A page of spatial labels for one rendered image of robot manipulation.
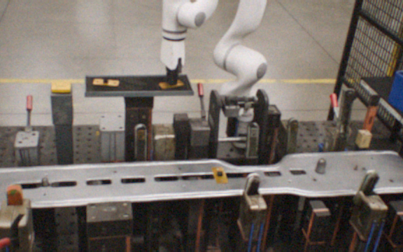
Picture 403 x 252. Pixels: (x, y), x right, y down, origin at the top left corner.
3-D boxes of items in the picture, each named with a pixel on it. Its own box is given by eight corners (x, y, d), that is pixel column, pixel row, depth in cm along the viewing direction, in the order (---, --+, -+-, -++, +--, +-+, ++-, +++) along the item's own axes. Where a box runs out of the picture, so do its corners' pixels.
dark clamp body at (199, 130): (180, 222, 188) (187, 133, 168) (175, 199, 199) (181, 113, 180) (209, 220, 190) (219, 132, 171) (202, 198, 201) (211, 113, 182)
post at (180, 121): (169, 212, 192) (175, 119, 172) (167, 204, 196) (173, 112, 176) (182, 211, 193) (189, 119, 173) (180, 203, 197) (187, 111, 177)
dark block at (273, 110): (252, 208, 197) (268, 113, 176) (247, 197, 203) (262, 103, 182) (264, 208, 198) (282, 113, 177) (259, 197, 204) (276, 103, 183)
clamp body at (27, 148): (19, 239, 175) (8, 148, 157) (22, 216, 184) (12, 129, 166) (49, 236, 177) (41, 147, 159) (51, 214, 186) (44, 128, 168)
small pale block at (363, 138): (340, 216, 198) (362, 135, 179) (336, 211, 201) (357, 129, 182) (348, 215, 198) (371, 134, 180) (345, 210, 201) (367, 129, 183)
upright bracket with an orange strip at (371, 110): (341, 209, 202) (373, 95, 177) (340, 207, 203) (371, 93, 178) (348, 208, 202) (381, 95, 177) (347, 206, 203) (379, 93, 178)
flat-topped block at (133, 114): (124, 197, 197) (124, 92, 175) (122, 184, 204) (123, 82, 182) (150, 195, 199) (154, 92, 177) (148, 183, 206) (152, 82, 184)
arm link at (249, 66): (232, 89, 221) (238, 38, 209) (266, 106, 211) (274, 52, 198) (213, 98, 214) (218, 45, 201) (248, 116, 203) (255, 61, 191)
